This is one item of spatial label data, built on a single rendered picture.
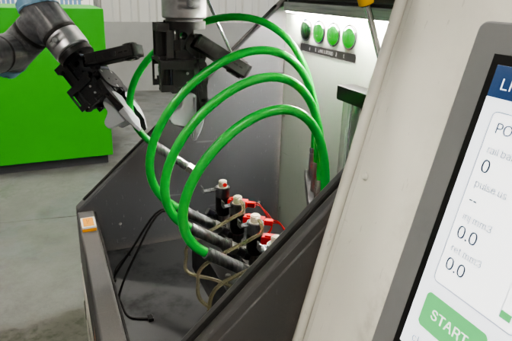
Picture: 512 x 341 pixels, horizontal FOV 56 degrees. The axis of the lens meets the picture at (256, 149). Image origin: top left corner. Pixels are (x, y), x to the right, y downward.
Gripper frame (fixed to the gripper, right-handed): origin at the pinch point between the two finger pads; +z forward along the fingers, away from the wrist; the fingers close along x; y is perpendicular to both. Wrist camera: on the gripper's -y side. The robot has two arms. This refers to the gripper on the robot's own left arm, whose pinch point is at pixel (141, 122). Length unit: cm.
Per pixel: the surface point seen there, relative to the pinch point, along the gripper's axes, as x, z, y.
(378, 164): 36, 31, -32
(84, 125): -275, -105, 144
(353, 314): 37, 43, -20
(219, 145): 29.5, 17.2, -17.6
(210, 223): 10.3, 24.5, -2.3
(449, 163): 44, 34, -38
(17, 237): -163, -43, 169
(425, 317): 45, 44, -27
